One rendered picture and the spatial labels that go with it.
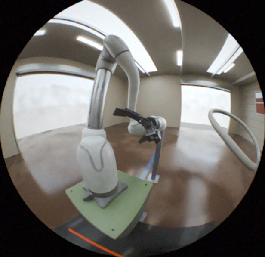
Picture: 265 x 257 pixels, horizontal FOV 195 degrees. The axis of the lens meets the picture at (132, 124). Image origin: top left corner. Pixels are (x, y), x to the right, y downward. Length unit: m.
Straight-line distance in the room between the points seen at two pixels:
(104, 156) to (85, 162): 0.06
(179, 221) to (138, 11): 4.13
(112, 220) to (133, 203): 0.12
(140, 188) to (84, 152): 0.31
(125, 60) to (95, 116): 0.34
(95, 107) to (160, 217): 1.39
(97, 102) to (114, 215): 0.54
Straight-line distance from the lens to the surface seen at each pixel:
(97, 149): 0.27
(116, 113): 0.28
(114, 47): 0.47
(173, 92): 6.12
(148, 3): 2.86
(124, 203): 0.40
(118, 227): 0.36
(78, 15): 3.15
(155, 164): 1.34
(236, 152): 0.34
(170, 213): 1.36
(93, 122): 0.45
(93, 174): 0.29
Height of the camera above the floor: 1.25
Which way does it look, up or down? 12 degrees down
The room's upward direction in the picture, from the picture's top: straight up
